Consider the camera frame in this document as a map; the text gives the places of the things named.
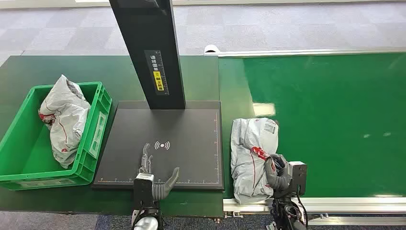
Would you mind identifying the dark green table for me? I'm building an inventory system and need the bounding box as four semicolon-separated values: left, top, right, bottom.
0;55;225;219

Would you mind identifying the black scanner column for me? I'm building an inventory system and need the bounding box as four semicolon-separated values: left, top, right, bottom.
109;0;187;111

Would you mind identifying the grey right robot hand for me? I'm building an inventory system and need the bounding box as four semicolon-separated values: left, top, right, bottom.
264;154;291;191

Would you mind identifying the aluminium conveyor rail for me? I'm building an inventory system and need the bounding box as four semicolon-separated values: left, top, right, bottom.
223;196;406;214
204;46;406;58

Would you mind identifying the grey plastic mailer package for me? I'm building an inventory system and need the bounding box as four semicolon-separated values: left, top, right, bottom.
230;117;280;205
38;74;91;170

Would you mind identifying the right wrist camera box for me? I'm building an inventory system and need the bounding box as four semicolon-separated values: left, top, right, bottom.
287;161;308;196

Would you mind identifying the black yellow column label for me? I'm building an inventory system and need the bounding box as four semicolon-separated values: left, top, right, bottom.
144;49;170;96

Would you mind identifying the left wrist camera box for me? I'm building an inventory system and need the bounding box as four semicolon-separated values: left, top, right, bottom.
133;172;155;210

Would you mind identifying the green plastic crate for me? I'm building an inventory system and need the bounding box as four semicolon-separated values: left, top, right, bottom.
0;81;113;191

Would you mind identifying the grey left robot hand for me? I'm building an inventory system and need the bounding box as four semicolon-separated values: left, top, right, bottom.
139;143;180;201

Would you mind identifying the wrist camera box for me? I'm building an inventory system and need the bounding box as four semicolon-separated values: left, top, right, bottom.
133;172;155;210
287;161;308;196

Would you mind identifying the aluminium conveyor underframe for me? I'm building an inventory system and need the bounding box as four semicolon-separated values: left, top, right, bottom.
304;214;406;227

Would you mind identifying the green conveyor belt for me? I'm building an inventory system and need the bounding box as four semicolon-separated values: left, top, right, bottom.
218;52;406;199

